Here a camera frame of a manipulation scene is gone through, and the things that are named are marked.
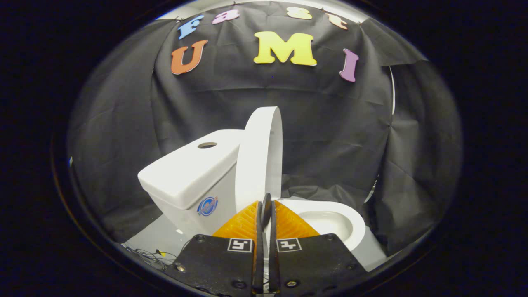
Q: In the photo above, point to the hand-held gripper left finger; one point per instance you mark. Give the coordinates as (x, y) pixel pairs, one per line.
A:
(218, 264)

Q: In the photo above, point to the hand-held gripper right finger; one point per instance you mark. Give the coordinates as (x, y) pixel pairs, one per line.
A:
(313, 262)

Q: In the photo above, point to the small black lid tab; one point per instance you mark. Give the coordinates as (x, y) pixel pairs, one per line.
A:
(266, 208)

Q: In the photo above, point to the white toilet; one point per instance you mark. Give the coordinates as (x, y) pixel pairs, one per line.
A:
(194, 214)

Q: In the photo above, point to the white toilet tank lid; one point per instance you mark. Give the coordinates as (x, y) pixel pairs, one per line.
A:
(189, 173)

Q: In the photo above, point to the black backdrop cloth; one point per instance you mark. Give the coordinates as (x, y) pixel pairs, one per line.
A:
(330, 123)

